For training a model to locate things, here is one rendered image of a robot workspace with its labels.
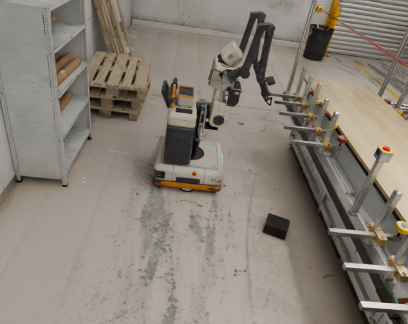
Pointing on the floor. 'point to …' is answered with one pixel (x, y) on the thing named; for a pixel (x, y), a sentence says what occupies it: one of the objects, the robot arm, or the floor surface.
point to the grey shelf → (40, 82)
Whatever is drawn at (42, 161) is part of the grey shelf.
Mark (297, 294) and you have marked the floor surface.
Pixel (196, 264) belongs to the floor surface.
